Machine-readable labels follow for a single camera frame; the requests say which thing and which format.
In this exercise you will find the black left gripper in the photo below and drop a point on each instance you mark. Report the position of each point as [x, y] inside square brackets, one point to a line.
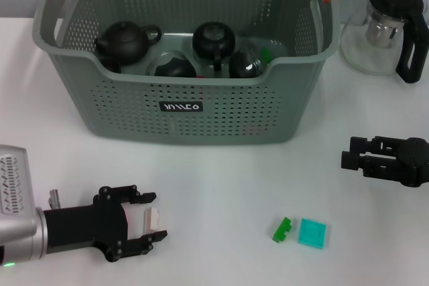
[87, 229]

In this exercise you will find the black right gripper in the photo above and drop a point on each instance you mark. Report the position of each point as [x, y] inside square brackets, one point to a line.
[415, 163]

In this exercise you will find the white long building brick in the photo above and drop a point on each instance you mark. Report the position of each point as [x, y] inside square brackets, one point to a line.
[154, 220]

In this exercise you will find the green car-shaped brick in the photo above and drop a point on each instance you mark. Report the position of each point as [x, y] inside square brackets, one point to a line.
[281, 229]

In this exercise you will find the dark green building brick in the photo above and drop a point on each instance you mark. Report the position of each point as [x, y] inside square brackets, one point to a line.
[266, 56]

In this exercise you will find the glass teacup black base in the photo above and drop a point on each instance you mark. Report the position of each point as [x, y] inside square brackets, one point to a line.
[212, 43]
[174, 66]
[244, 65]

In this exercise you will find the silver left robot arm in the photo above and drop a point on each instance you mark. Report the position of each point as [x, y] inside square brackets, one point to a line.
[16, 215]

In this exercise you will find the grey perforated storage bin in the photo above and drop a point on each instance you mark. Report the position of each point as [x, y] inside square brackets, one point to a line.
[234, 115]

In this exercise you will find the teal flat plate brick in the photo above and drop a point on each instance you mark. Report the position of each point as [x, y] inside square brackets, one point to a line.
[311, 233]

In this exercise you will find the glass teapot black lid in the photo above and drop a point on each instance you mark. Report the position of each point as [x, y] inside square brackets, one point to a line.
[410, 48]

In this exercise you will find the black clay teapot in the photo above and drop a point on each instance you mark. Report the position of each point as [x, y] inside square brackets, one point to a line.
[125, 43]

